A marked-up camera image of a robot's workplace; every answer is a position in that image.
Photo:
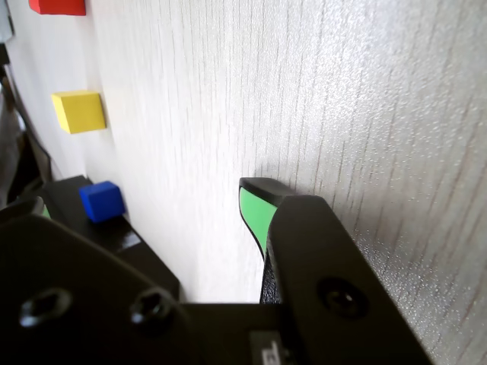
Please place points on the black open box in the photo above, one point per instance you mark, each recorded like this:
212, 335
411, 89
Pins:
137, 262

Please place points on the yellow wooden cube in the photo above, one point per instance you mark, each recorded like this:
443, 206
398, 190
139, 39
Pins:
78, 112

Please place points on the red wooden cube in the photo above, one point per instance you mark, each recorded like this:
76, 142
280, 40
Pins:
57, 7

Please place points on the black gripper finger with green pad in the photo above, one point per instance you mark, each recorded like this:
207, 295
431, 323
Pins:
57, 289
327, 273

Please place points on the blue wooden cube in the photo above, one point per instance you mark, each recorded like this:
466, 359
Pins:
100, 201

